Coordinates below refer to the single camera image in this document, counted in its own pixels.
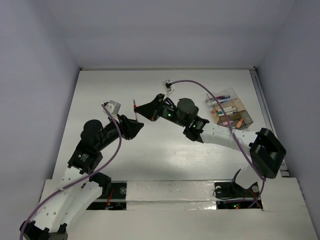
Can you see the red ballpoint pen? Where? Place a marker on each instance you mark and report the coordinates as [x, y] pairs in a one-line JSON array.
[[134, 109]]

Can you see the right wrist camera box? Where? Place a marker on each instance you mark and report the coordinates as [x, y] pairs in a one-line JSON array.
[[168, 87]]

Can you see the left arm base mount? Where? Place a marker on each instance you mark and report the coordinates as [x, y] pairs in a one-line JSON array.
[[113, 198]]

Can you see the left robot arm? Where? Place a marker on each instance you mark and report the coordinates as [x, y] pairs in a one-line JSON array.
[[81, 183]]

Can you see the blue ballpoint pen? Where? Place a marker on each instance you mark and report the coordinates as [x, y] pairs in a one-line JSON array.
[[220, 100]]

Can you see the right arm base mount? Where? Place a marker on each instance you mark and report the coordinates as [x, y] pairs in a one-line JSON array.
[[231, 196]]

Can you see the red capped white marker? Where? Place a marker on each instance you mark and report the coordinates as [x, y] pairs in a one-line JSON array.
[[228, 108]]

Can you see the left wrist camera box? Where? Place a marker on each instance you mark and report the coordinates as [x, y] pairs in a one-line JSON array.
[[111, 108]]

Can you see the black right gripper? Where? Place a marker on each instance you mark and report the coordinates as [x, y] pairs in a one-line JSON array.
[[152, 110]]

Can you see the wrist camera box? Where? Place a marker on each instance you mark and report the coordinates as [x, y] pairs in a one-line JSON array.
[[168, 87], [111, 108]]

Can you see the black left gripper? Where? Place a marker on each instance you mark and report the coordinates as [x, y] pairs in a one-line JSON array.
[[128, 127]]

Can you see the red gel pen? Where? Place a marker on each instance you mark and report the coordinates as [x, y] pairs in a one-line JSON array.
[[220, 97]]

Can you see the clear compartment organizer box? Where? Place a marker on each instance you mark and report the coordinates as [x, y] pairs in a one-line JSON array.
[[232, 105]]

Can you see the green capped white marker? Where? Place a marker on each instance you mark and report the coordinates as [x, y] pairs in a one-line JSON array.
[[225, 111]]

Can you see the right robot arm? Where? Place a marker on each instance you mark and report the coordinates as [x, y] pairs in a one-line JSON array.
[[261, 149]]

